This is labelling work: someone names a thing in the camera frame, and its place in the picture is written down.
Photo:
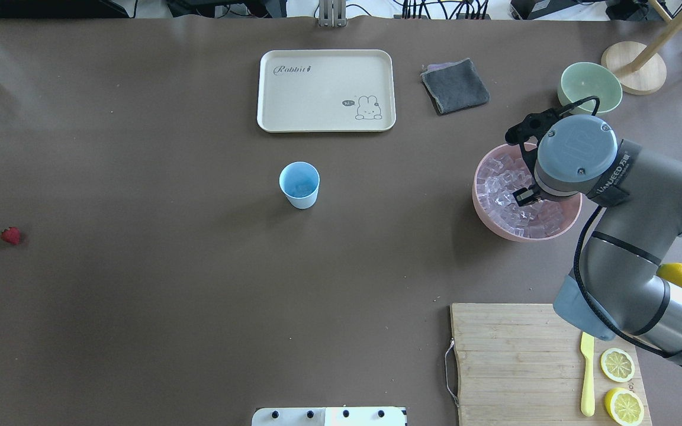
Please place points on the clear ice cube pile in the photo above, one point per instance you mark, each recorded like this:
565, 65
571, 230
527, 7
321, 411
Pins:
497, 179

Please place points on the lemon half slice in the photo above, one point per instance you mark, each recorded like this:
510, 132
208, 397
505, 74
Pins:
624, 407
617, 365

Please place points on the wooden cup stand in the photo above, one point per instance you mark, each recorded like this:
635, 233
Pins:
639, 68

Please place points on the pink plastic bowl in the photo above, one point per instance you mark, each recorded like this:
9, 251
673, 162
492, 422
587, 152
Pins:
571, 207

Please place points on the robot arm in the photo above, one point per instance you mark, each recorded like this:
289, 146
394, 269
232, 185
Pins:
612, 288

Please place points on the cream rabbit tray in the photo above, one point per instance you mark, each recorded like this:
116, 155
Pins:
326, 91

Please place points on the mint green bowl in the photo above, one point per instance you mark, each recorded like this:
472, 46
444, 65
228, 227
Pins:
583, 79

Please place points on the wooden cutting board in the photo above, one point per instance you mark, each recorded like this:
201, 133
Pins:
520, 364

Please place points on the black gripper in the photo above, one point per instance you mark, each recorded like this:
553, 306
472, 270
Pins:
525, 196

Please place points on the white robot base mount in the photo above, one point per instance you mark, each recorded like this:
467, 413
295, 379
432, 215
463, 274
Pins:
333, 415

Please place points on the light blue plastic cup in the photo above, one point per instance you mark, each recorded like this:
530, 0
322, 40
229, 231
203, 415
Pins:
300, 182

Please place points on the yellow plastic knife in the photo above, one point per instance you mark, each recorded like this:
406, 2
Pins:
587, 400

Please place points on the red strawberry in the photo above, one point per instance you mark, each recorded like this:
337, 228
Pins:
11, 235

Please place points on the grey folded cloth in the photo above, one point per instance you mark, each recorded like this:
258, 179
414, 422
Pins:
454, 86

